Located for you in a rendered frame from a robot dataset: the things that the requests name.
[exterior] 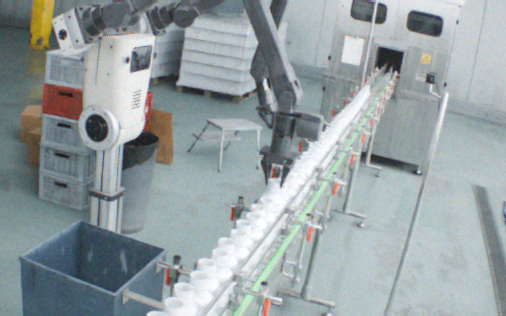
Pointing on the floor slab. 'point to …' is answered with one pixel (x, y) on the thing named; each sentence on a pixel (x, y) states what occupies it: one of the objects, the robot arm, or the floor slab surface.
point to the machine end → (384, 140)
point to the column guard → (41, 24)
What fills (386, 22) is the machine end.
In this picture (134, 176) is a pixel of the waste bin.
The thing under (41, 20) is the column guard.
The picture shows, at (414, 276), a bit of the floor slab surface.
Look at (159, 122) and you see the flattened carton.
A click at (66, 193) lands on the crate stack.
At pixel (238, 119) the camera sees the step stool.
